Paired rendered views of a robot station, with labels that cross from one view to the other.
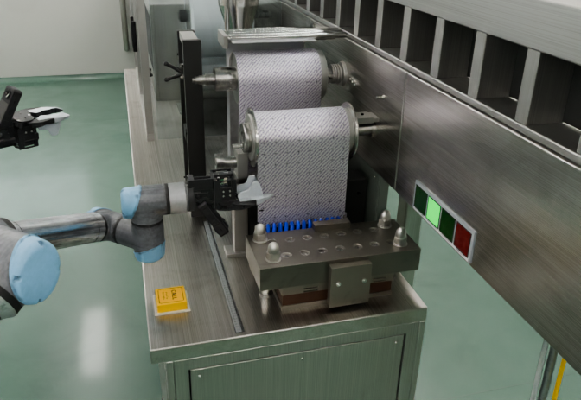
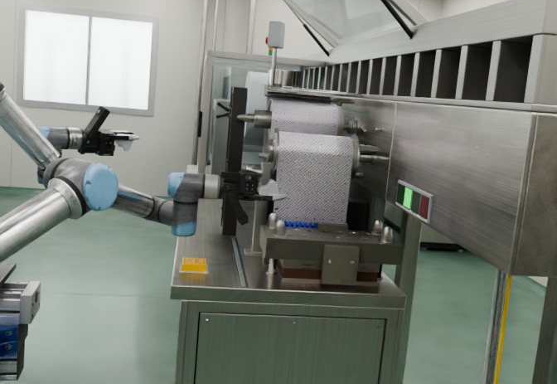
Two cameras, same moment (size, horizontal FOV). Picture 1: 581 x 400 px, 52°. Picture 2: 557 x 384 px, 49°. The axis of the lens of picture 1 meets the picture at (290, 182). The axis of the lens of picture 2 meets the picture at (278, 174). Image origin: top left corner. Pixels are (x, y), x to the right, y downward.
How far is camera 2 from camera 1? 0.63 m
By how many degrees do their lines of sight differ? 18
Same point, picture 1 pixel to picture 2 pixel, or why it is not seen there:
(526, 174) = (460, 131)
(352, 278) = (342, 259)
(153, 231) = (188, 209)
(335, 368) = (322, 341)
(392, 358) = (374, 342)
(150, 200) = (190, 181)
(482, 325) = not seen: outside the picture
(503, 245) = (448, 195)
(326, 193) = (331, 203)
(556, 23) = (474, 21)
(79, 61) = (150, 184)
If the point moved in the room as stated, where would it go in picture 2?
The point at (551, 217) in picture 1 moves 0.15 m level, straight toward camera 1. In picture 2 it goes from (472, 153) to (448, 156)
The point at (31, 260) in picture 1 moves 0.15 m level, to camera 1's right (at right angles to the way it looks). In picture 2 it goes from (100, 174) to (159, 181)
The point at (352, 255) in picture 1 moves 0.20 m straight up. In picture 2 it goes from (344, 240) to (351, 172)
